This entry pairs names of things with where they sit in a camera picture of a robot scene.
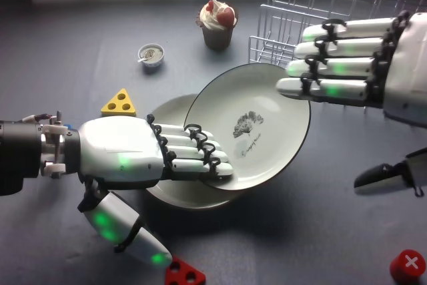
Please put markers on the red cylinder with white cross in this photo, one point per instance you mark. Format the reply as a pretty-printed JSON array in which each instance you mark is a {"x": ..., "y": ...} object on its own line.
[{"x": 400, "y": 270}]

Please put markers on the small white toy bowl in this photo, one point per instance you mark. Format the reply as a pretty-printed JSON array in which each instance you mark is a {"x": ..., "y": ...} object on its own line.
[{"x": 156, "y": 61}]

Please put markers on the toy cupcake with strawberries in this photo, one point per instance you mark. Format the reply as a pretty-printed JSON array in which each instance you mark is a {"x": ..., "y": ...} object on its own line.
[{"x": 218, "y": 36}]

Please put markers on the plain white plate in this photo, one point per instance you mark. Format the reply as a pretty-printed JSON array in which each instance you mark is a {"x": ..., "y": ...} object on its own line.
[{"x": 173, "y": 108}]

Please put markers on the white plate with tree print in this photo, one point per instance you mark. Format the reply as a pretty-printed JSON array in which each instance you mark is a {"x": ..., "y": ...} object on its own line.
[{"x": 267, "y": 158}]

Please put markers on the grey table cloth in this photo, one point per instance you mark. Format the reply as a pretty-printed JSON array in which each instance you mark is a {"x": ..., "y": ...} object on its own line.
[{"x": 300, "y": 215}]

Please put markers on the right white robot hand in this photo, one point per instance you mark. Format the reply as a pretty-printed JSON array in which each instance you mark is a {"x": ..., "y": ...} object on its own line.
[{"x": 410, "y": 64}]

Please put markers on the yellow triangle block with holes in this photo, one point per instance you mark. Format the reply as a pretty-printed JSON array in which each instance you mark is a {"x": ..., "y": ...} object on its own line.
[{"x": 115, "y": 109}]

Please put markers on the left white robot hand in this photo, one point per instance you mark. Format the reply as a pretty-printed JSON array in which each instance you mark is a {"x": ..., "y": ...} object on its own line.
[{"x": 116, "y": 145}]

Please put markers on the small white toy spoon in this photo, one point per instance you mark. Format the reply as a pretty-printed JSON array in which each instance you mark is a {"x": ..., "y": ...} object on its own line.
[{"x": 145, "y": 60}]

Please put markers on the red triangle block with holes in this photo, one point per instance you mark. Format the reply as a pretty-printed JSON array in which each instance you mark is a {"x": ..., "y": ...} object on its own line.
[{"x": 181, "y": 276}]

